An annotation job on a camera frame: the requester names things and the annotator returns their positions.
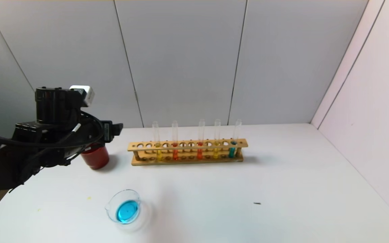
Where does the blue pigment glass test tube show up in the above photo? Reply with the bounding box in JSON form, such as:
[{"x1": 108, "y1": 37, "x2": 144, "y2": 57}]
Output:
[{"x1": 228, "y1": 119, "x2": 242, "y2": 159}]

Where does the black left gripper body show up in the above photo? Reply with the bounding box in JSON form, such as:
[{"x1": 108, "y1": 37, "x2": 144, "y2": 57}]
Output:
[{"x1": 82, "y1": 120, "x2": 113, "y2": 144}]

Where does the yellow pigment glass test tube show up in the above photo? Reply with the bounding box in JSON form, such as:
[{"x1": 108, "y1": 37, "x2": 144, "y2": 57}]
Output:
[
  {"x1": 152, "y1": 121, "x2": 163, "y2": 162},
  {"x1": 212, "y1": 119, "x2": 222, "y2": 159}
]

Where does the clear glass dish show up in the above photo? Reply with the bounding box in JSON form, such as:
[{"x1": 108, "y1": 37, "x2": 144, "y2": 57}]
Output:
[{"x1": 105, "y1": 189, "x2": 142, "y2": 224}]

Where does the wooden test tube rack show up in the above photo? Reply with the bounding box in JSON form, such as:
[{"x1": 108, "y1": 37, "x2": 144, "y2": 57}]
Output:
[{"x1": 128, "y1": 138, "x2": 249, "y2": 166}]

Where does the orange pigment glass test tube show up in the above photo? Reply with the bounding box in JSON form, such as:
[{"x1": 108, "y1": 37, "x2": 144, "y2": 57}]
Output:
[
  {"x1": 172, "y1": 120, "x2": 179, "y2": 161},
  {"x1": 197, "y1": 119, "x2": 206, "y2": 160}
]

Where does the dark red plastic cup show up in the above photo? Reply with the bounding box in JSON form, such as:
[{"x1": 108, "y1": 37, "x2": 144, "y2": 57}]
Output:
[{"x1": 81, "y1": 144, "x2": 110, "y2": 170}]

